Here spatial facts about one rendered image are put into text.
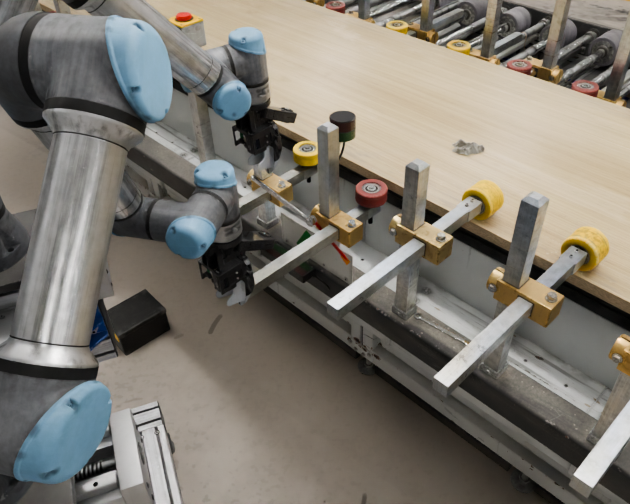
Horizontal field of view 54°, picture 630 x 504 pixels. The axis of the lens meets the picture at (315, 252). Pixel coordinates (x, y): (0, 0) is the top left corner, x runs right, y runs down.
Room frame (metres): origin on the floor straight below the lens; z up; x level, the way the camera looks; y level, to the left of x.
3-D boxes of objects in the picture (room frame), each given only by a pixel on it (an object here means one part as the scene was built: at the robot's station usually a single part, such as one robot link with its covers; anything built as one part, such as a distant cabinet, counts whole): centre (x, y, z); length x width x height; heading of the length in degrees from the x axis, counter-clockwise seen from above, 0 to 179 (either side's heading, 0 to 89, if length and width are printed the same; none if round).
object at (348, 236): (1.20, -0.06, 0.85); 0.14 x 0.06 x 0.05; 43
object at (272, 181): (1.39, 0.12, 0.84); 0.14 x 0.06 x 0.05; 43
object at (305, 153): (1.46, 0.01, 0.85); 0.08 x 0.08 x 0.11
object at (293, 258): (1.13, 0.00, 0.84); 0.43 x 0.03 x 0.04; 133
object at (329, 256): (1.22, 0.00, 0.75); 0.26 x 0.01 x 0.10; 43
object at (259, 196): (1.33, 0.15, 0.84); 0.44 x 0.03 x 0.04; 133
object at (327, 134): (1.22, -0.04, 0.87); 0.04 x 0.04 x 0.48; 43
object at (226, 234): (0.96, 0.18, 1.05); 0.08 x 0.08 x 0.05
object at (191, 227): (0.87, 0.22, 1.12); 0.11 x 0.11 x 0.08; 74
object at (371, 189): (1.26, -0.15, 0.85); 0.08 x 0.08 x 0.11
